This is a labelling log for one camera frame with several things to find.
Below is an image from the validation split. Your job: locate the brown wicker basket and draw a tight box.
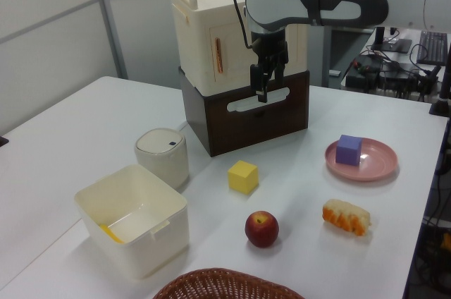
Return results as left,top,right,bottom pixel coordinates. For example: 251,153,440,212
152,268,306,299

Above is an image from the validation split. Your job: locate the white lidded trash can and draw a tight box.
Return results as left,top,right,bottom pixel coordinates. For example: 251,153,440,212
134,128,191,190

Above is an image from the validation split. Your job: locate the cream plastic cabinet with handle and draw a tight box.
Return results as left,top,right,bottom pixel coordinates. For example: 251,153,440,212
169,0,307,96

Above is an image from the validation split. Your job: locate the yellow object inside bin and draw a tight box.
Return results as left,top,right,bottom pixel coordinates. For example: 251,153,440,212
99,224,125,245

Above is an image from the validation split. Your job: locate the black keyboard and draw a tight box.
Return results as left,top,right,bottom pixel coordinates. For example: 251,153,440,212
416,30,449,66

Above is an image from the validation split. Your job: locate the cream open plastic bin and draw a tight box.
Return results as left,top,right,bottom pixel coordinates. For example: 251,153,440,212
73,164,190,281

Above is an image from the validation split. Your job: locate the black monitor stand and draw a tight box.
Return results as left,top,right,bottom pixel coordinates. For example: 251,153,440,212
370,26,413,54

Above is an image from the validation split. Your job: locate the dark brown wooden drawer box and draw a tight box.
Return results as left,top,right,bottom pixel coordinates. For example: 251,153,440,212
178,66,311,158

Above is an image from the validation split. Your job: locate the orange white bread piece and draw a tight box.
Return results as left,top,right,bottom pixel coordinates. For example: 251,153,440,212
322,199,373,236

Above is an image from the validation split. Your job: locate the black electronics box with cables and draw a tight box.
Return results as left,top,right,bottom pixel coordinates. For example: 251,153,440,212
344,55,441,99

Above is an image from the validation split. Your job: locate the yellow cube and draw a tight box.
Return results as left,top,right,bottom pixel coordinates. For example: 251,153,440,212
227,160,259,197

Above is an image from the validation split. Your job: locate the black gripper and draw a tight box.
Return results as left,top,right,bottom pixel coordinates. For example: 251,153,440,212
249,30,290,104

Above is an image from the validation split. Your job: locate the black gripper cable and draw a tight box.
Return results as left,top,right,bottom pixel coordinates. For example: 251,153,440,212
231,0,255,49

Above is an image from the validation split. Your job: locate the pink plate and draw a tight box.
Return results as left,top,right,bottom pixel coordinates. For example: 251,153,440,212
324,138,400,182

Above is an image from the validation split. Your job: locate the red apple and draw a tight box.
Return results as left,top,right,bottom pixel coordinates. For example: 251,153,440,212
245,211,280,248

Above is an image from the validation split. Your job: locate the purple cube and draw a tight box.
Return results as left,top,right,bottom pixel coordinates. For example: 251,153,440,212
335,134,364,166

